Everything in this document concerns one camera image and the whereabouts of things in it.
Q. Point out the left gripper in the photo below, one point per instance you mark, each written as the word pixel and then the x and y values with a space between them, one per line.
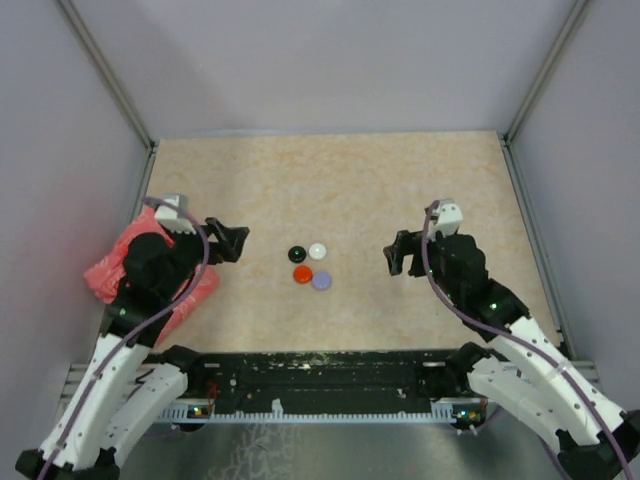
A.
pixel 232 239

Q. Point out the black charging case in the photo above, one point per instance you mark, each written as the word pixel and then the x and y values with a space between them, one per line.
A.
pixel 297 254

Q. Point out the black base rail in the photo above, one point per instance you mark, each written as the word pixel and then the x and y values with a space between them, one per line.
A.
pixel 325 383

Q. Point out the pink plastic bag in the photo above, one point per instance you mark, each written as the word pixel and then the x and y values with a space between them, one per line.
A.
pixel 141 277

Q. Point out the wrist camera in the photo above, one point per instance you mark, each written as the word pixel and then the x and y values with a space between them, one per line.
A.
pixel 170 219
pixel 445 219

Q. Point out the white charging case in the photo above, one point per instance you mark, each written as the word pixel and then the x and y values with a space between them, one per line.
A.
pixel 317 251

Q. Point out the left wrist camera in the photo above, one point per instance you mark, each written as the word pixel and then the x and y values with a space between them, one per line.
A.
pixel 170 219

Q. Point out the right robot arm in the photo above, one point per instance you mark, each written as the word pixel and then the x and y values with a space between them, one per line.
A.
pixel 519 369

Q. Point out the orange charging case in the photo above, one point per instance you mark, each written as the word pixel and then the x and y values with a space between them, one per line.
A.
pixel 303 274

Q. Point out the purple charging case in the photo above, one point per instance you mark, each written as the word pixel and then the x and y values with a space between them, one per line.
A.
pixel 321 280

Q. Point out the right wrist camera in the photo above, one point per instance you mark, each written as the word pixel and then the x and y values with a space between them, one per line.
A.
pixel 445 219

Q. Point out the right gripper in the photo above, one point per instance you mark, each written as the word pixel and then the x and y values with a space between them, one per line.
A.
pixel 407 242

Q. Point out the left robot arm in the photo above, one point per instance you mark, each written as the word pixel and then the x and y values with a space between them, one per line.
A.
pixel 101 426

